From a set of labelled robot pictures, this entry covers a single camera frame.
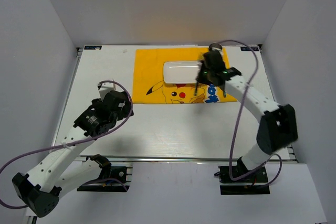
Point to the white rectangular plate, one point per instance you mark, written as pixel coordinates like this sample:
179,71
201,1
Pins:
181,72

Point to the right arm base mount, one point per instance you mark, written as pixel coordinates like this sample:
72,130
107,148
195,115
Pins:
250,185

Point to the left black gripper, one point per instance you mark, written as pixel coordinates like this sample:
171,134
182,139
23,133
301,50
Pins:
125,110

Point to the fork with green handle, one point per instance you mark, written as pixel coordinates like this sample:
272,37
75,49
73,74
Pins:
196,89

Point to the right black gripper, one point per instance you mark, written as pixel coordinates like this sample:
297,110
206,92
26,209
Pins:
200,77

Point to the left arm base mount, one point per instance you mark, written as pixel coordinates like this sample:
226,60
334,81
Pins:
113,177

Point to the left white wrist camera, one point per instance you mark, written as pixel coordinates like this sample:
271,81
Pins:
105,88

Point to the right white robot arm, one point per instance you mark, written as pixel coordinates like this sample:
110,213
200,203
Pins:
277,123

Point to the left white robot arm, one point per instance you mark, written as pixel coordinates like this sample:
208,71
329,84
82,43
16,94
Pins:
43,186

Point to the yellow pikachu cloth napkin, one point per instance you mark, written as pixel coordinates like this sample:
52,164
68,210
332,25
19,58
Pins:
148,79

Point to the paper cup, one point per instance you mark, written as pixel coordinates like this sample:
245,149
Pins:
215,46

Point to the left blue table label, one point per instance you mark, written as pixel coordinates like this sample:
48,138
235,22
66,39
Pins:
92,47

